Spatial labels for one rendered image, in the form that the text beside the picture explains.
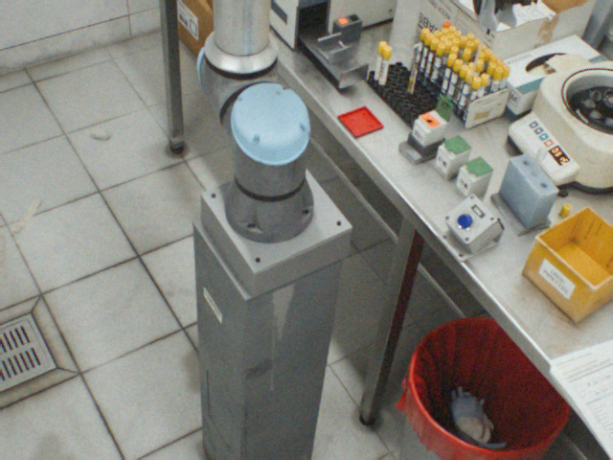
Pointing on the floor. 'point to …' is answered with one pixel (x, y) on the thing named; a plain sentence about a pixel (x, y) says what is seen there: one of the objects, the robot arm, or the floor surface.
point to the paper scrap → (28, 215)
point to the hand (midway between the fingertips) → (486, 26)
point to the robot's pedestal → (261, 357)
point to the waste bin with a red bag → (440, 342)
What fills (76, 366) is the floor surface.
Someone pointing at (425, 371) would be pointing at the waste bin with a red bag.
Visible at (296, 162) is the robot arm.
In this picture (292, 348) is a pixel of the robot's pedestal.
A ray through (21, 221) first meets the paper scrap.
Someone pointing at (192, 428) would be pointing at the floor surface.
